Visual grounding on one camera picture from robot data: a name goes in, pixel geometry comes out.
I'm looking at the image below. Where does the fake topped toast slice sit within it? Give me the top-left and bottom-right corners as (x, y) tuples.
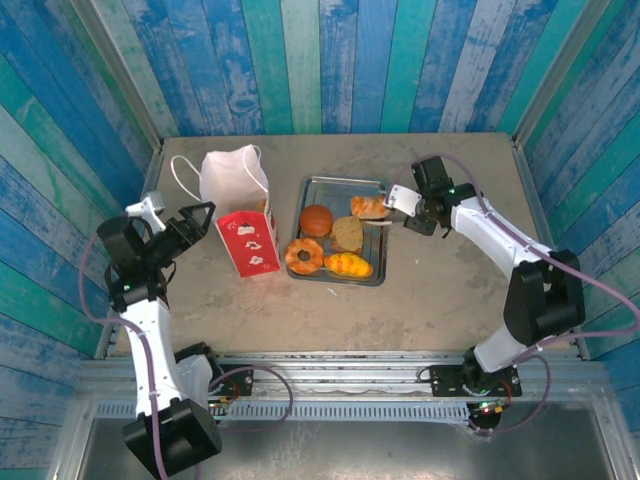
(349, 194), (391, 221)

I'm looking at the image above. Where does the fake seeded sandwich bread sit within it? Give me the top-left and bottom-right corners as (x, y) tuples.
(329, 214), (365, 254)

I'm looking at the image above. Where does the white red paper bag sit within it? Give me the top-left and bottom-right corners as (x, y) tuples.
(169, 143), (282, 279)

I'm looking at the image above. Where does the brown fake bun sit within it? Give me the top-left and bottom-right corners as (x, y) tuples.
(298, 203), (335, 236)

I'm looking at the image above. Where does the fake orange donut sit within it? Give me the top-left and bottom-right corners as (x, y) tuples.
(283, 237), (326, 275)

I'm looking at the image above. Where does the yellow fake croissant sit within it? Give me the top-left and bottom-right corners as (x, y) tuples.
(323, 251), (375, 279)

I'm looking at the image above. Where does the metal baking tray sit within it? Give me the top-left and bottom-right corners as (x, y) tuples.
(285, 173), (391, 287)

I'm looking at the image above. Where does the steel sheet panel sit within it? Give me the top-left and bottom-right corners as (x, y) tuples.
(74, 417), (619, 480)

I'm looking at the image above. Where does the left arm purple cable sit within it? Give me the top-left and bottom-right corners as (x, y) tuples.
(79, 232), (294, 480)

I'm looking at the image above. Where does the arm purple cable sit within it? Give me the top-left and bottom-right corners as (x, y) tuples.
(79, 232), (294, 480)
(387, 152), (640, 436)

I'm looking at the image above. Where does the aluminium mounting rail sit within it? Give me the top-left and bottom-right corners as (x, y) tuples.
(74, 349), (609, 404)

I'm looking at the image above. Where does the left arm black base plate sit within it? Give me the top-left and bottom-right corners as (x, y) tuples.
(214, 367), (255, 401)

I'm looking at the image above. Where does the metal frame post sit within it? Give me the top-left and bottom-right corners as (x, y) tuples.
(69, 0), (164, 151)
(513, 0), (614, 146)

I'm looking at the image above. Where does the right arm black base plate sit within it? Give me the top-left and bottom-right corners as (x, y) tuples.
(429, 363), (523, 399)

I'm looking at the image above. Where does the white slotted cable duct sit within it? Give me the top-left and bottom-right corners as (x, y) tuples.
(94, 401), (474, 422)

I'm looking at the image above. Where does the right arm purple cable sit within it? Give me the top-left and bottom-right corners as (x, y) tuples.
(387, 152), (640, 436)

